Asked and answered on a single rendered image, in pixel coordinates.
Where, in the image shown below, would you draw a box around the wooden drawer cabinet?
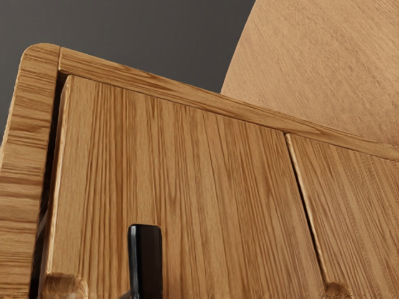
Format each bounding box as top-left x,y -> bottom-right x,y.
0,43 -> 399,299

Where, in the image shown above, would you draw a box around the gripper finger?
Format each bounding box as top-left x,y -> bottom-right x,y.
120,223 -> 164,299

